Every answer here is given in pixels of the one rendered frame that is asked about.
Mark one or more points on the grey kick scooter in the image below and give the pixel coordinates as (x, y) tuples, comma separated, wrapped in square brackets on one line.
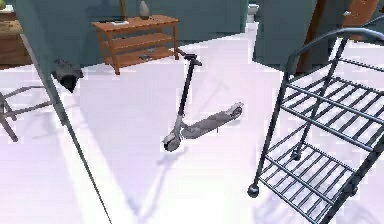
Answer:
[(200, 126)]

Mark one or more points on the brown wooden shelf table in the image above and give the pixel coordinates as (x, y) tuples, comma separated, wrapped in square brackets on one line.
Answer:
[(140, 41)]

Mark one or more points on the grey vase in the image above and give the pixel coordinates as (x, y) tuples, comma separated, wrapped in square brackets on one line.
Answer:
[(144, 9)]

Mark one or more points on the white flat book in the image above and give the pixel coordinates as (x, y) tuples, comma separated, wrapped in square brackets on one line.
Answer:
[(119, 22)]

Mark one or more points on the white toilet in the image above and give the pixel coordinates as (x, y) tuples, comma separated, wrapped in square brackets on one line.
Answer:
[(253, 9)]

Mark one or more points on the dark grey chair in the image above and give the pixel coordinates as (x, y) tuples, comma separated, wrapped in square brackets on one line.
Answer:
[(10, 111)]

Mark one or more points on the brown wooden cabinet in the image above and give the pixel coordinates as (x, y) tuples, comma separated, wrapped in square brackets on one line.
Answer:
[(11, 41)]

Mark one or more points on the brown wooden door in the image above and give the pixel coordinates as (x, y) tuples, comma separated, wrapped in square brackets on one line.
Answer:
[(361, 11)]

